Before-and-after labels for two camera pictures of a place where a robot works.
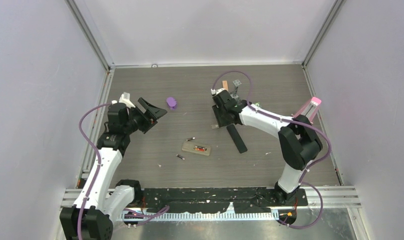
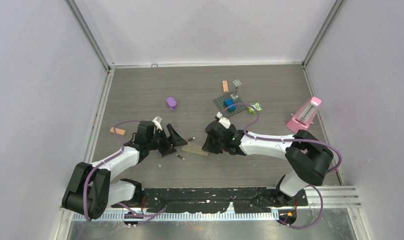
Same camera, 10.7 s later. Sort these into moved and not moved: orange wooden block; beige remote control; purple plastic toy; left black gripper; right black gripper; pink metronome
Moved: right black gripper; left black gripper
Not moved: purple plastic toy; pink metronome; orange wooden block; beige remote control
